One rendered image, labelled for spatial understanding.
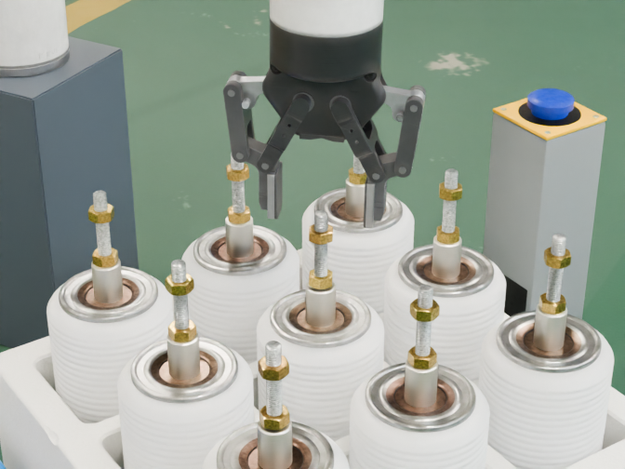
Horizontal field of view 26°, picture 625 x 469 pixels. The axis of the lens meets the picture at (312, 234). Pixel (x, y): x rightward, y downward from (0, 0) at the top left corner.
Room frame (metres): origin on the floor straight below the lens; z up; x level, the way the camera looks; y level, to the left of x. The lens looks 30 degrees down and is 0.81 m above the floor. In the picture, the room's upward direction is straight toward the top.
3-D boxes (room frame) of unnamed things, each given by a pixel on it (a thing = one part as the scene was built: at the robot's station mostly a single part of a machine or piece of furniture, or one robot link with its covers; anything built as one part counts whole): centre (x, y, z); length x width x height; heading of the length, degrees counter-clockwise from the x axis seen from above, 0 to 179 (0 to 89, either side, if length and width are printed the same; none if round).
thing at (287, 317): (0.84, -0.01, 0.25); 0.08 x 0.08 x 0.01
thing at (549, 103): (1.07, -0.21, 0.32); 0.04 x 0.04 x 0.02
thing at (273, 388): (0.68, 0.02, 0.30); 0.01 x 0.01 x 0.08
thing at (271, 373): (0.68, 0.02, 0.32); 0.02 x 0.02 x 0.01; 80
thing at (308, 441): (0.68, 0.02, 0.25); 0.08 x 0.08 x 0.01
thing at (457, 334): (0.91, -0.11, 0.16); 0.10 x 0.10 x 0.18
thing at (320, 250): (0.84, -0.01, 0.30); 0.01 x 0.01 x 0.08
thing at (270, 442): (0.68, 0.02, 0.26); 0.02 x 0.02 x 0.03
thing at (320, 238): (0.84, -0.01, 0.32); 0.02 x 0.02 x 0.01; 27
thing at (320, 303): (0.84, -0.01, 0.26); 0.02 x 0.02 x 0.03
